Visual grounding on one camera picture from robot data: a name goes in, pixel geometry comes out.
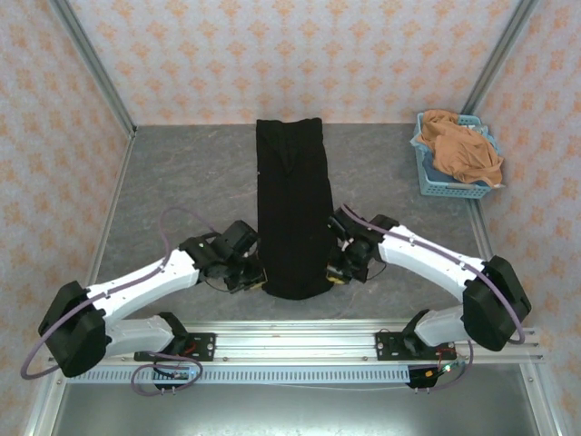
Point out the black t-shirt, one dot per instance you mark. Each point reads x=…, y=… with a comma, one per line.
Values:
x=292, y=204

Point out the aluminium table side rail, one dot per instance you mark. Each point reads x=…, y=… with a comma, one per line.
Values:
x=119, y=181
x=538, y=399

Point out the light blue cloth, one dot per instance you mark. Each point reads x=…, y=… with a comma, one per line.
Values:
x=415, y=141

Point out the orange t-shirt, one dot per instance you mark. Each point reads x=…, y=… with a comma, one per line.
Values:
x=463, y=150

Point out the aluminium frame post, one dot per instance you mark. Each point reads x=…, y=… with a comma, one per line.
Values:
x=94, y=63
x=501, y=54

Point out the grey metal panel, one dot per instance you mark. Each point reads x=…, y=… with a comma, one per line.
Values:
x=295, y=413

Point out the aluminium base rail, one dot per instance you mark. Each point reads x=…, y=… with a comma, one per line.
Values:
x=295, y=343

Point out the small circuit board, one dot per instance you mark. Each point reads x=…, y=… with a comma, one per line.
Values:
x=179, y=375
x=449, y=367

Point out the blue plastic laundry basket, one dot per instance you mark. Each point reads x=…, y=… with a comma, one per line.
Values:
x=454, y=191

